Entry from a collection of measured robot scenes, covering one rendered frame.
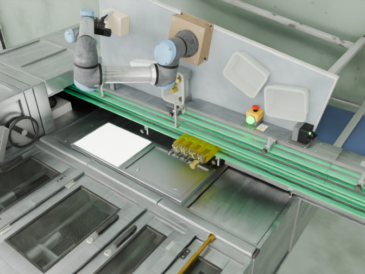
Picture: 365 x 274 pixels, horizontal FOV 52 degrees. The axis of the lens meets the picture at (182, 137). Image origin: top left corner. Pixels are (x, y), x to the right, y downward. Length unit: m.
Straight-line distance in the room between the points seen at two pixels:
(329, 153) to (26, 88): 1.80
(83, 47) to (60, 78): 0.80
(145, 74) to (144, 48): 0.54
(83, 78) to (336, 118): 1.42
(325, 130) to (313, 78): 0.38
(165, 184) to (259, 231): 0.57
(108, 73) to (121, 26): 0.61
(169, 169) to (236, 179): 0.40
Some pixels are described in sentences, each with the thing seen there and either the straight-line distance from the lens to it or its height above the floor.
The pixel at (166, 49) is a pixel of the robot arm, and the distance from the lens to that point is 1.95.
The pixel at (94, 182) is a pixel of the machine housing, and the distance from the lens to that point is 2.28.
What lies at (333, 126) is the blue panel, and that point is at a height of 0.55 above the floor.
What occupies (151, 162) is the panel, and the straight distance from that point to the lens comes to 2.30.
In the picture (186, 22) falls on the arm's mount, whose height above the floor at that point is 0.84.
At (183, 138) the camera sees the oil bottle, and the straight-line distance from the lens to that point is 2.22.
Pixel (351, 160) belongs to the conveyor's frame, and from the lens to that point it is 2.00.
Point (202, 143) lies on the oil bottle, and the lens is 2.17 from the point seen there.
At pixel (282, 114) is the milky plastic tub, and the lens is 2.04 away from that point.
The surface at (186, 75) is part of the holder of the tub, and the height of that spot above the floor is 0.81.
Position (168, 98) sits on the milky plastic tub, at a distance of 2.43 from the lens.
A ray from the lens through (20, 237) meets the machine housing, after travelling 2.11.
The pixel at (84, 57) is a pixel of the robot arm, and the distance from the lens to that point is 1.89.
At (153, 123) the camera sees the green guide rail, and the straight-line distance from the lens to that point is 2.48.
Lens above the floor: 2.46
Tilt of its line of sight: 41 degrees down
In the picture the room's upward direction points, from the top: 128 degrees counter-clockwise
